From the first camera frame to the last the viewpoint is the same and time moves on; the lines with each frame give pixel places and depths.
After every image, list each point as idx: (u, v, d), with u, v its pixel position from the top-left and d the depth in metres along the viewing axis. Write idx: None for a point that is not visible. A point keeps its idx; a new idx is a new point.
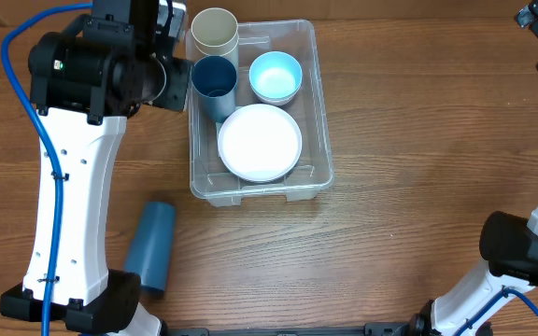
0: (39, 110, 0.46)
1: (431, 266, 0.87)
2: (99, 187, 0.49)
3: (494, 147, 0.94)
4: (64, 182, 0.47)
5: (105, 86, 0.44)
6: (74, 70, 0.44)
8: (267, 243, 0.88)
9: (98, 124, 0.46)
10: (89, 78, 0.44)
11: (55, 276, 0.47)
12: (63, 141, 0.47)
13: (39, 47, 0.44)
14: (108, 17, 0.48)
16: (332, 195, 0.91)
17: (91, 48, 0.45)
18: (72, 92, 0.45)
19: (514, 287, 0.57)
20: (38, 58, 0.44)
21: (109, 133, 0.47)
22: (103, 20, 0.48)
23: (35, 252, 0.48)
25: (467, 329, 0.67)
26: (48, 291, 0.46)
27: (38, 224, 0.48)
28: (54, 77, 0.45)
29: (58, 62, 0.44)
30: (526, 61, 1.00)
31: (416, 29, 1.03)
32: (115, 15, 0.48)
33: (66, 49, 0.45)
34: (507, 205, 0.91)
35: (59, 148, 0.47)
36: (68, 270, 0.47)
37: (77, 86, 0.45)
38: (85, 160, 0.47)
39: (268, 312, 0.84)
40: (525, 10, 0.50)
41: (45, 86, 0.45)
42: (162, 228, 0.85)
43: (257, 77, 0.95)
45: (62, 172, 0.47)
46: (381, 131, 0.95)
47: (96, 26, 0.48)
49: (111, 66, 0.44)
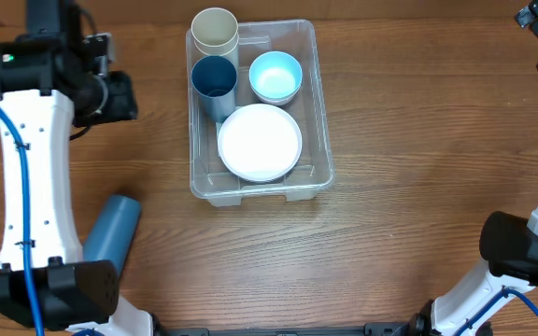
0: None
1: (432, 266, 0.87)
2: (61, 159, 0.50)
3: (494, 147, 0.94)
4: (27, 150, 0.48)
5: (50, 66, 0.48)
6: (21, 61, 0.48)
8: (267, 243, 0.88)
9: (49, 95, 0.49)
10: (36, 67, 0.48)
11: (31, 239, 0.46)
12: (21, 116, 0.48)
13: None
14: (41, 31, 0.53)
16: (332, 195, 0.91)
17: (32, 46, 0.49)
18: (21, 81, 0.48)
19: (514, 287, 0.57)
20: None
21: (62, 104, 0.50)
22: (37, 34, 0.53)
23: (8, 225, 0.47)
25: (467, 329, 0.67)
26: (26, 257, 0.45)
27: (7, 200, 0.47)
28: (3, 70, 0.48)
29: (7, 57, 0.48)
30: (526, 61, 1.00)
31: (415, 29, 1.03)
32: (46, 27, 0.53)
33: (12, 48, 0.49)
34: (506, 204, 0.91)
35: (18, 124, 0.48)
36: (43, 231, 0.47)
37: (24, 73, 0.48)
38: (42, 128, 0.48)
39: (268, 312, 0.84)
40: (525, 10, 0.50)
41: None
42: (124, 221, 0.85)
43: (257, 77, 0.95)
45: (22, 141, 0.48)
46: (381, 130, 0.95)
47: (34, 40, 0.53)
49: (52, 52, 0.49)
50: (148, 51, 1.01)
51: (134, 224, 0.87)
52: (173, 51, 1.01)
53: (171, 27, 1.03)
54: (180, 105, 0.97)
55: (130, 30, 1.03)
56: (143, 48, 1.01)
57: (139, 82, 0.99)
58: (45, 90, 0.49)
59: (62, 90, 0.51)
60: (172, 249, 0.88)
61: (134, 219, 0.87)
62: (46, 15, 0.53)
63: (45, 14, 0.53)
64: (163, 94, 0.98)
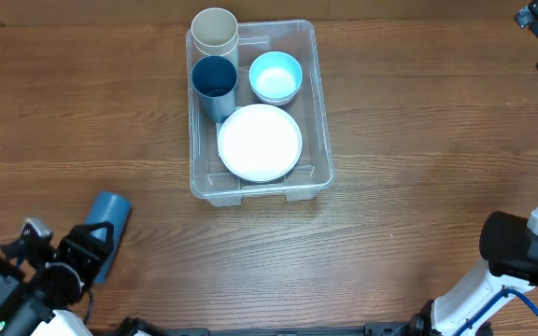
0: None
1: (432, 266, 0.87)
2: (78, 328, 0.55)
3: (494, 147, 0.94)
4: (49, 322, 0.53)
5: (38, 301, 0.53)
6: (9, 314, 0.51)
8: (268, 243, 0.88)
9: (54, 315, 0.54)
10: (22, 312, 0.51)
11: None
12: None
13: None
14: None
16: (332, 195, 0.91)
17: (8, 306, 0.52)
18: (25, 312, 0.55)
19: (514, 286, 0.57)
20: None
21: (65, 314, 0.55)
22: None
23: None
25: (467, 329, 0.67)
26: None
27: None
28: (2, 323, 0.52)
29: (0, 322, 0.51)
30: (526, 61, 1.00)
31: (416, 29, 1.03)
32: None
33: None
34: (506, 204, 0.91)
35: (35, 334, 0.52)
36: None
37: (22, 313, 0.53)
38: (49, 319, 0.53)
39: (268, 312, 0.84)
40: (525, 9, 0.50)
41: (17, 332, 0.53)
42: (113, 218, 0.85)
43: (257, 77, 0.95)
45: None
46: (381, 131, 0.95)
47: None
49: (32, 290, 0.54)
50: (148, 51, 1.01)
51: (122, 222, 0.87)
52: (173, 52, 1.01)
53: (171, 28, 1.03)
54: (180, 105, 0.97)
55: (130, 31, 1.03)
56: (143, 48, 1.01)
57: (139, 82, 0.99)
58: (46, 317, 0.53)
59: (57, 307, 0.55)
60: (172, 250, 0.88)
61: (123, 217, 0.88)
62: None
63: None
64: (163, 94, 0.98)
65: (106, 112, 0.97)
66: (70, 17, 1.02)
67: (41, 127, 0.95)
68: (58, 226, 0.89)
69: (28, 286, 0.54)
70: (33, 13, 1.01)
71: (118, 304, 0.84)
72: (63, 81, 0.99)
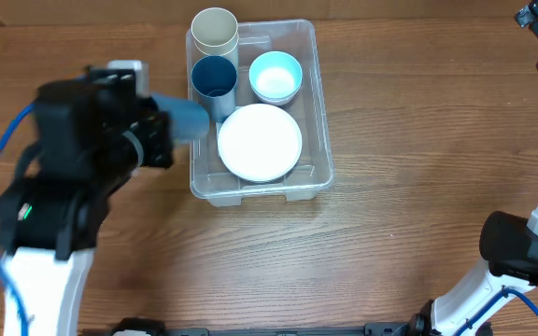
0: (3, 257, 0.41)
1: (431, 266, 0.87)
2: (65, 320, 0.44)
3: (494, 147, 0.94)
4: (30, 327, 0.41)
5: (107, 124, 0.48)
6: (37, 215, 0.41)
8: (268, 243, 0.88)
9: (65, 262, 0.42)
10: (73, 165, 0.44)
11: (29, 319, 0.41)
12: (27, 285, 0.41)
13: (6, 195, 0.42)
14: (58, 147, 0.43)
16: (332, 195, 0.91)
17: (57, 192, 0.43)
18: (37, 240, 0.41)
19: (514, 287, 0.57)
20: (1, 207, 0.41)
21: (76, 273, 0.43)
22: (54, 153, 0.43)
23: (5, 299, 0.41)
25: (467, 329, 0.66)
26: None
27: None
28: (20, 228, 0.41)
29: (23, 209, 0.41)
30: (526, 60, 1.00)
31: (416, 29, 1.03)
32: (62, 148, 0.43)
33: (35, 194, 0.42)
34: (506, 204, 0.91)
35: (25, 291, 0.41)
36: (43, 313, 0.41)
37: (44, 228, 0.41)
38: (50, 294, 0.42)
39: (268, 312, 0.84)
40: (525, 9, 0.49)
41: (5, 233, 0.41)
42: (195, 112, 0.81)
43: (257, 77, 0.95)
45: (26, 312, 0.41)
46: (381, 130, 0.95)
47: (52, 160, 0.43)
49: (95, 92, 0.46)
50: (148, 51, 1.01)
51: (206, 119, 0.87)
52: (173, 52, 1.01)
53: (171, 27, 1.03)
54: None
55: (129, 31, 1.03)
56: (142, 48, 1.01)
57: None
58: (58, 256, 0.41)
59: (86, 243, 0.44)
60: (172, 250, 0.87)
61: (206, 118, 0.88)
62: (63, 134, 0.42)
63: (56, 133, 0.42)
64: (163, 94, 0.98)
65: None
66: (70, 16, 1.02)
67: None
68: None
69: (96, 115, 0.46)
70: (33, 13, 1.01)
71: (118, 305, 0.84)
72: None
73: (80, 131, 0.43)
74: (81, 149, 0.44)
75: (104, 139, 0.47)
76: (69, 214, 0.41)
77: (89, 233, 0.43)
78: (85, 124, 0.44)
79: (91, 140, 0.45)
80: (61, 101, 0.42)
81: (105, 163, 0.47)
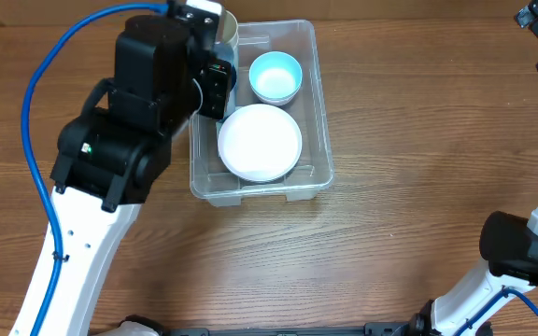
0: (56, 188, 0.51)
1: (431, 266, 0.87)
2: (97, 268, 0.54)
3: (494, 147, 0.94)
4: (64, 261, 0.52)
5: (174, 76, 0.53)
6: (100, 154, 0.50)
8: (268, 243, 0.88)
9: (114, 211, 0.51)
10: (142, 110, 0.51)
11: (64, 254, 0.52)
12: (70, 221, 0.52)
13: (75, 128, 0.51)
14: (130, 90, 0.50)
16: (332, 195, 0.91)
17: (120, 138, 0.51)
18: (95, 174, 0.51)
19: (514, 286, 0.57)
20: (72, 136, 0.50)
21: (120, 220, 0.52)
22: (125, 94, 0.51)
23: (49, 230, 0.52)
25: (467, 329, 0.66)
26: (56, 270, 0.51)
27: (39, 274, 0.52)
28: (81, 159, 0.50)
29: (87, 146, 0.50)
30: (526, 61, 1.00)
31: (416, 29, 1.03)
32: (134, 90, 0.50)
33: (97, 135, 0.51)
34: (506, 204, 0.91)
35: (66, 229, 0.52)
36: (79, 251, 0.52)
37: (100, 168, 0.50)
38: (89, 244, 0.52)
39: (268, 312, 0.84)
40: (525, 10, 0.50)
41: (69, 161, 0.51)
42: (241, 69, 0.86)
43: (257, 77, 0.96)
45: (63, 252, 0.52)
46: (381, 131, 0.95)
47: (120, 101, 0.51)
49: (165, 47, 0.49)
50: None
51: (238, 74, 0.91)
52: None
53: None
54: None
55: None
56: None
57: None
58: (109, 202, 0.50)
59: (132, 196, 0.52)
60: (172, 250, 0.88)
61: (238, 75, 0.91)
62: (136, 78, 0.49)
63: (134, 77, 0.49)
64: None
65: None
66: (70, 17, 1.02)
67: (41, 128, 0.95)
68: None
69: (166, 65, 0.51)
70: (34, 13, 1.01)
71: (119, 305, 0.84)
72: (63, 81, 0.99)
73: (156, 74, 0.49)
74: (152, 98, 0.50)
75: (171, 87, 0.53)
76: (130, 160, 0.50)
77: (140, 184, 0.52)
78: (162, 72, 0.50)
79: (165, 83, 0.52)
80: (147, 42, 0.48)
81: (166, 110, 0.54)
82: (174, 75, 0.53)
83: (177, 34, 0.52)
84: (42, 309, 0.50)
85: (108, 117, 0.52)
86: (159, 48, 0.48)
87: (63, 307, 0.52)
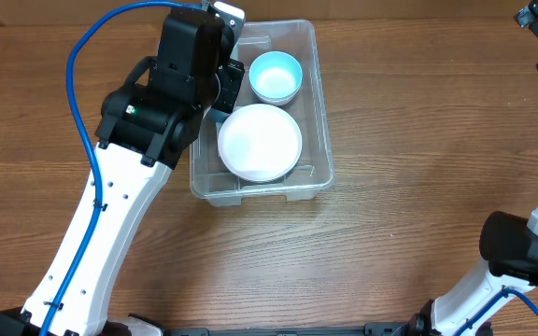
0: (99, 144, 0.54)
1: (431, 266, 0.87)
2: (131, 223, 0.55)
3: (494, 147, 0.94)
4: (102, 211, 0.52)
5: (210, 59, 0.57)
6: (142, 116, 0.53)
8: (267, 243, 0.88)
9: (150, 165, 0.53)
10: (182, 85, 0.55)
11: (103, 203, 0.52)
12: (110, 174, 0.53)
13: (120, 93, 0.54)
14: (171, 65, 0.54)
16: (332, 195, 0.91)
17: (161, 105, 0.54)
18: (134, 135, 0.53)
19: (514, 286, 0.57)
20: (117, 101, 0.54)
21: (154, 178, 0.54)
22: (166, 69, 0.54)
23: (90, 182, 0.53)
25: (467, 329, 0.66)
26: (94, 217, 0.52)
27: (73, 228, 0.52)
28: (123, 120, 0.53)
29: (131, 107, 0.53)
30: (526, 61, 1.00)
31: (416, 29, 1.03)
32: (176, 64, 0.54)
33: (140, 100, 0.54)
34: (506, 204, 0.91)
35: (106, 180, 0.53)
36: (117, 201, 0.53)
37: (142, 129, 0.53)
38: (126, 195, 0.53)
39: (268, 312, 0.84)
40: (525, 9, 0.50)
41: (111, 121, 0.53)
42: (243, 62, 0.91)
43: (257, 78, 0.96)
45: (103, 201, 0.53)
46: (381, 130, 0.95)
47: (161, 74, 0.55)
49: (205, 28, 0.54)
50: (148, 51, 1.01)
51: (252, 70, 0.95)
52: None
53: None
54: None
55: (130, 31, 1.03)
56: (143, 48, 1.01)
57: None
58: (148, 158, 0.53)
59: (166, 158, 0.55)
60: (173, 250, 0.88)
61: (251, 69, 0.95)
62: (178, 54, 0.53)
63: (176, 52, 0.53)
64: None
65: None
66: (70, 17, 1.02)
67: (41, 127, 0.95)
68: (58, 226, 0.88)
69: (206, 46, 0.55)
70: (34, 13, 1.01)
71: (118, 304, 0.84)
72: (63, 80, 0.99)
73: (196, 52, 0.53)
74: (191, 74, 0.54)
75: (208, 66, 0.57)
76: (167, 124, 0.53)
77: (175, 146, 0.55)
78: (202, 50, 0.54)
79: (203, 63, 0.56)
80: (191, 23, 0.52)
81: (203, 88, 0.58)
82: (211, 59, 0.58)
83: (215, 21, 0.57)
84: (77, 254, 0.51)
85: (149, 88, 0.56)
86: (200, 29, 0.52)
87: (93, 259, 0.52)
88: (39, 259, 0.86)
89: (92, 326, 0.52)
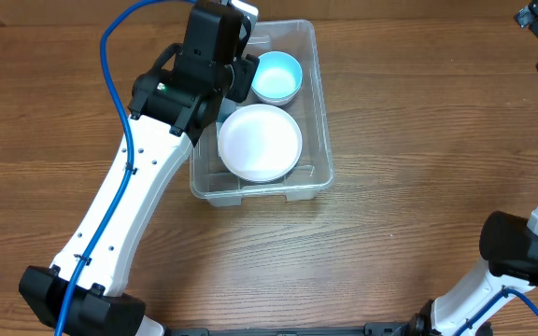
0: (132, 116, 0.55)
1: (431, 266, 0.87)
2: (157, 190, 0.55)
3: (494, 147, 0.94)
4: (133, 174, 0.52)
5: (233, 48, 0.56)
6: (171, 92, 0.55)
8: (267, 243, 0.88)
9: (179, 135, 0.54)
10: (205, 70, 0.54)
11: (134, 167, 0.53)
12: (141, 141, 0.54)
13: (149, 75, 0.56)
14: (196, 52, 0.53)
16: (332, 195, 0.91)
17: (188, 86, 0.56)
18: (162, 110, 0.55)
19: (514, 286, 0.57)
20: (148, 79, 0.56)
21: (181, 148, 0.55)
22: (191, 55, 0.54)
23: (121, 148, 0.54)
25: (467, 329, 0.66)
26: (125, 179, 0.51)
27: (103, 191, 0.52)
28: (154, 95, 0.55)
29: (161, 84, 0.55)
30: (526, 61, 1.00)
31: (416, 30, 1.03)
32: (200, 50, 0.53)
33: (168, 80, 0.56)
34: (506, 204, 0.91)
35: (137, 147, 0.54)
36: (148, 164, 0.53)
37: (171, 103, 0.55)
38: (156, 160, 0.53)
39: (268, 312, 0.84)
40: (525, 10, 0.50)
41: (143, 97, 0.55)
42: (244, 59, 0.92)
43: (257, 77, 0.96)
45: (134, 164, 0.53)
46: (381, 131, 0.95)
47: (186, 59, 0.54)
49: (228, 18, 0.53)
50: (149, 51, 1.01)
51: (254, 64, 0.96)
52: None
53: (172, 28, 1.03)
54: None
55: (130, 31, 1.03)
56: (143, 48, 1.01)
57: None
58: (176, 128, 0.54)
59: (191, 132, 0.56)
60: (173, 249, 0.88)
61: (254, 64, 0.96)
62: (203, 41, 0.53)
63: (201, 38, 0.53)
64: None
65: (106, 112, 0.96)
66: (70, 17, 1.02)
67: (41, 128, 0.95)
68: (58, 226, 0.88)
69: (228, 35, 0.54)
70: (34, 13, 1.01)
71: None
72: (63, 80, 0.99)
73: (219, 39, 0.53)
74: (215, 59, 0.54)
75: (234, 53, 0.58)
76: (193, 102, 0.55)
77: (200, 122, 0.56)
78: (228, 39, 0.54)
79: (226, 51, 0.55)
80: (215, 12, 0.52)
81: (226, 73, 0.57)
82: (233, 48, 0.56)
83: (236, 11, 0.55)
84: (108, 210, 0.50)
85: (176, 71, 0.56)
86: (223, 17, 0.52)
87: (121, 224, 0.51)
88: (39, 259, 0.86)
89: (117, 286, 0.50)
